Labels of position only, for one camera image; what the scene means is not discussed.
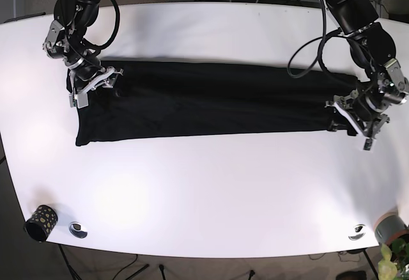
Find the black T-shirt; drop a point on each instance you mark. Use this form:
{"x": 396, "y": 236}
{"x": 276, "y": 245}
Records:
{"x": 173, "y": 99}

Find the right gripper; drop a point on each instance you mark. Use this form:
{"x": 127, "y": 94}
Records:
{"x": 110, "y": 79}

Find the grey flower pot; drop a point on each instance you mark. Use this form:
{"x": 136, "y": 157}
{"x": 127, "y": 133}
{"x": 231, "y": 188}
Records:
{"x": 389, "y": 228}

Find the right silver table grommet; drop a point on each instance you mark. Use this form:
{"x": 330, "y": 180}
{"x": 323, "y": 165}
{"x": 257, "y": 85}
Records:
{"x": 357, "y": 232}

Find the silver table grommet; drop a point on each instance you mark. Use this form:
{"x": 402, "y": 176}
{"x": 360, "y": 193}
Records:
{"x": 357, "y": 232}
{"x": 78, "y": 230}

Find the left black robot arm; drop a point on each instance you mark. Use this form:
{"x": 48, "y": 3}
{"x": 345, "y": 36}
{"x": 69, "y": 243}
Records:
{"x": 373, "y": 50}

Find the green potted plant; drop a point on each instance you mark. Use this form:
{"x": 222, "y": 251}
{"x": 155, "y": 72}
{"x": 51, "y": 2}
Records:
{"x": 394, "y": 262}

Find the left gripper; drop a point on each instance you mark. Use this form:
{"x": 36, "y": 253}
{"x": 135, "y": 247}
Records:
{"x": 357, "y": 117}

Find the left silver table grommet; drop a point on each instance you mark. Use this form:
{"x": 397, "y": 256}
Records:
{"x": 78, "y": 230}

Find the black gold-dotted cup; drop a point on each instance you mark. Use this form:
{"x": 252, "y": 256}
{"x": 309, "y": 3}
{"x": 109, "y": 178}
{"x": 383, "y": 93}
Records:
{"x": 41, "y": 223}

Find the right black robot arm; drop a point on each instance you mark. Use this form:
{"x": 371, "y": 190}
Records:
{"x": 66, "y": 40}

